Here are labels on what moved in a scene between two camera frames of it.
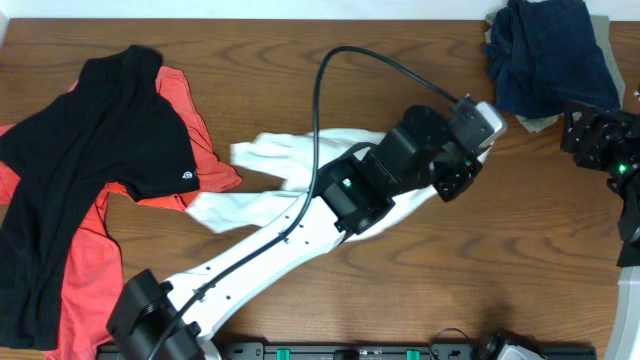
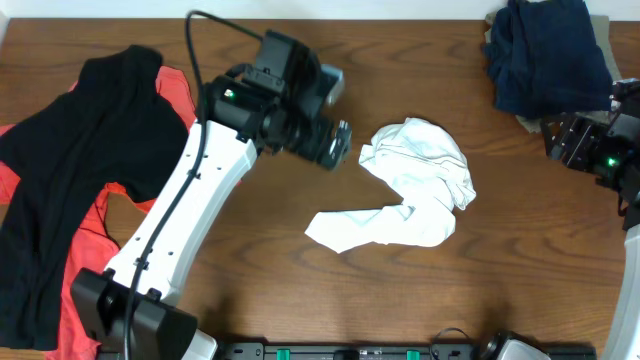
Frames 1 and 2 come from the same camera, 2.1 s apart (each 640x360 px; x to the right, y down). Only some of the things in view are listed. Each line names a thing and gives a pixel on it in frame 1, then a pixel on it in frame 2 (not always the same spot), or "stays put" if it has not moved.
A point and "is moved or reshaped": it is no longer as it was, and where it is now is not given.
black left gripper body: (454, 181) → (335, 145)
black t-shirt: (113, 128) stays put
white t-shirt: (287, 159) is moved or reshaped
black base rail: (369, 351) stays put
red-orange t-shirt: (95, 259) stays put
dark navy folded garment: (543, 54) stays put
